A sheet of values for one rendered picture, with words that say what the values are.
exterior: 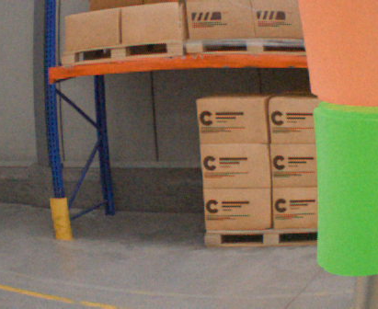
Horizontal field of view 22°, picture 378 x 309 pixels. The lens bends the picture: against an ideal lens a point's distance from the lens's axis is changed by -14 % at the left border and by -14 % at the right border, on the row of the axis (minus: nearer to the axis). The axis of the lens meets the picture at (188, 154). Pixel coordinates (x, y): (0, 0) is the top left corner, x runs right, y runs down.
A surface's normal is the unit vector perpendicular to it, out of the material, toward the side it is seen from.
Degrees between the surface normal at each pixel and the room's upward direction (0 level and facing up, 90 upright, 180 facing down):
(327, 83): 90
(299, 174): 91
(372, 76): 90
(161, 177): 38
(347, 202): 90
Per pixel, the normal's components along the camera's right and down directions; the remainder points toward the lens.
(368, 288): -0.55, 0.18
